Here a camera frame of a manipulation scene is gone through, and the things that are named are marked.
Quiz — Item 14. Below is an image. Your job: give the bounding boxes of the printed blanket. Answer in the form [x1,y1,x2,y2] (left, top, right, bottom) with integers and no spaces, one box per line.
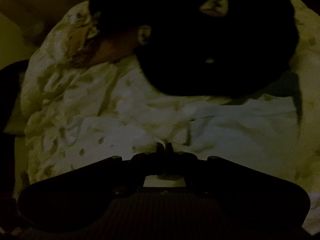
[4,0,320,233]

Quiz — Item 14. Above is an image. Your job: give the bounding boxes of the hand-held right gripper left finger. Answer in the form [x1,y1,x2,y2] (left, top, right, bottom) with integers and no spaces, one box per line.
[105,142,166,196]

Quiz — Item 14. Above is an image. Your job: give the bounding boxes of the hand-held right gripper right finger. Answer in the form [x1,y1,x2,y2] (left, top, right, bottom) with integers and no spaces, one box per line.
[166,142,227,196]

